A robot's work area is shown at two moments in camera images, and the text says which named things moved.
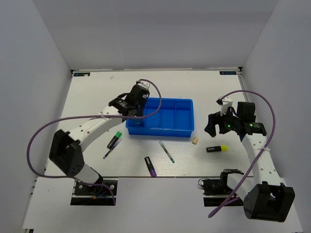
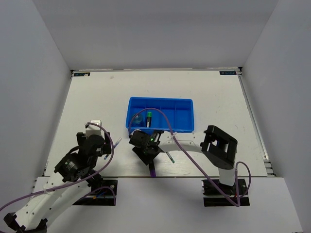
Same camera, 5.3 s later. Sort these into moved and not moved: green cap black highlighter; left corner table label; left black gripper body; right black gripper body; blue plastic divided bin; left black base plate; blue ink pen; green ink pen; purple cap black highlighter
Moved: green cap black highlighter; right black gripper body; left black gripper body
Not moved: blue ink pen; blue plastic divided bin; purple cap black highlighter; green ink pen; left corner table label; left black base plate
